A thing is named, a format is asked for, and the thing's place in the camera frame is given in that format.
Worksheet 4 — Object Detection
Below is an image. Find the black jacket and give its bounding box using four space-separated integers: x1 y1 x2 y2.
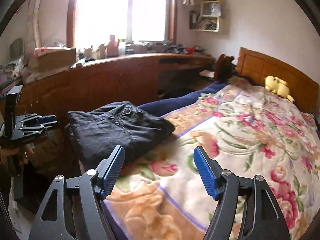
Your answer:
68 101 175 170

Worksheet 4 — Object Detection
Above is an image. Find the person's left hand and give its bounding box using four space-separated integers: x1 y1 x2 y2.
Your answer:
1 145 34 165

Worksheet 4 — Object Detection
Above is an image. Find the cardboard box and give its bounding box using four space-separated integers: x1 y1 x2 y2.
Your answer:
33 47 76 73

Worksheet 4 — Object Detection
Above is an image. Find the floral bed blanket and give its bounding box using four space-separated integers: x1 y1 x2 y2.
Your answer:
105 77 319 239

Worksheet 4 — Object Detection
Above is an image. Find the long wooden desk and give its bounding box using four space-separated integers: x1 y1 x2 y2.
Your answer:
16 54 215 128

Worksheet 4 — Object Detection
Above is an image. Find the navy blue bedsheet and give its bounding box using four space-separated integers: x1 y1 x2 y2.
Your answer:
138 81 228 116

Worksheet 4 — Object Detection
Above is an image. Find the yellow plush toy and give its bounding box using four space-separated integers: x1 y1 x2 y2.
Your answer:
265 76 294 102

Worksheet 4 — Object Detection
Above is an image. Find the wooden chair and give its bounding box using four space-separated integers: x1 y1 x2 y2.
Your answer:
213 54 235 82

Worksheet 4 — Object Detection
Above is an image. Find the wooden headboard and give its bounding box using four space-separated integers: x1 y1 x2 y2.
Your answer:
235 47 320 116

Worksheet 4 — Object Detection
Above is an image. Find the window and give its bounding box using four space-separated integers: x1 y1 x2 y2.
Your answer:
66 0 177 49

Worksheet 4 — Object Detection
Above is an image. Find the wall bookshelf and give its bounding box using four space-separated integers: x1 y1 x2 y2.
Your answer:
189 0 223 33

